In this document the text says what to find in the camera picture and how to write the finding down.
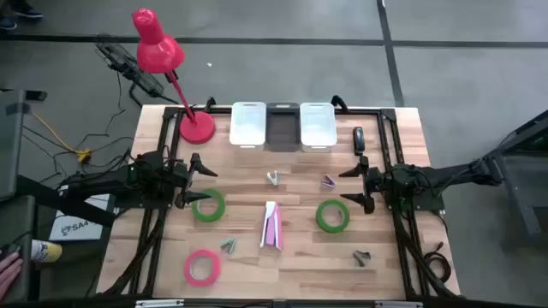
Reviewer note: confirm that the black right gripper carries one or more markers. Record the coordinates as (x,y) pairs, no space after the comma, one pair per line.
(376,183)

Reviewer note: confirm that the white plastic bin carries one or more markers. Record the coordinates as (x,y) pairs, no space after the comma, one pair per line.
(247,124)
(317,126)

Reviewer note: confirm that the silver metal bracket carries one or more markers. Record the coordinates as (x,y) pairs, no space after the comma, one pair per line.
(158,303)
(398,304)

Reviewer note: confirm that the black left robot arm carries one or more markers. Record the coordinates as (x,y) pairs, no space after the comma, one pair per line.
(111,177)

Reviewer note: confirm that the white printed cardboard box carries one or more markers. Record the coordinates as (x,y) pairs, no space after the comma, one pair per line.
(77,226)

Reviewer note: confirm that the person's blue shoe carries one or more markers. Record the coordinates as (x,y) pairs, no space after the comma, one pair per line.
(6,23)
(27,10)

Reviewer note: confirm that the pink and white stapler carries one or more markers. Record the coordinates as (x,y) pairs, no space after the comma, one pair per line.
(272,226)

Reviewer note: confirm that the person's hand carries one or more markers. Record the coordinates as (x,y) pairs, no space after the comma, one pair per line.
(8,274)

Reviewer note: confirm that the grey metal cart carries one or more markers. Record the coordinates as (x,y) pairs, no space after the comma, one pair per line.
(518,171)

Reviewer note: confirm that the pink tape roll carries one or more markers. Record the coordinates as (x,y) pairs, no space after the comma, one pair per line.
(190,276)

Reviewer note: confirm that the black diagonal bar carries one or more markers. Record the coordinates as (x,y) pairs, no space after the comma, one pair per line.
(64,203)

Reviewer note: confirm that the red desk lamp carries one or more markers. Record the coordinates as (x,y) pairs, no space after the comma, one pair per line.
(158,51)

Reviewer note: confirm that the dark desk surface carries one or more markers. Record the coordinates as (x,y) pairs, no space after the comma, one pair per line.
(17,222)

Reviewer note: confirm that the green tape roll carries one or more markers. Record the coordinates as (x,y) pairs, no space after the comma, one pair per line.
(322,220)
(197,211)

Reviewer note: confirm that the binder clip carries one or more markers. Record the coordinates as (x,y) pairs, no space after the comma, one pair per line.
(361,258)
(228,245)

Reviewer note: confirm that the grey desk panel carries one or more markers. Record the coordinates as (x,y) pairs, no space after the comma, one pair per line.
(10,141)

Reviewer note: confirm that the black power strip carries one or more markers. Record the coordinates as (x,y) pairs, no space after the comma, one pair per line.
(128,68)

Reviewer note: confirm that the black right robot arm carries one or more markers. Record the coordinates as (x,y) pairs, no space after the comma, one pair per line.
(449,173)

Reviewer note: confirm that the black clamp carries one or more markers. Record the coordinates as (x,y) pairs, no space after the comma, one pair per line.
(210,104)
(339,102)

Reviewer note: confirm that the black aluminium table frame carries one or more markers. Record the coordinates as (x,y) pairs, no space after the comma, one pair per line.
(387,137)

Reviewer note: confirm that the dark grey plastic bin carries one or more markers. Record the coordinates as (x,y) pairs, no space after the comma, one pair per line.
(282,128)

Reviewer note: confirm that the yellow and white bottle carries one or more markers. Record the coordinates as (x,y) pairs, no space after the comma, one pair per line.
(45,251)

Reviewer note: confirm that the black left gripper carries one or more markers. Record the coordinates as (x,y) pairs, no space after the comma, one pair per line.
(182,181)

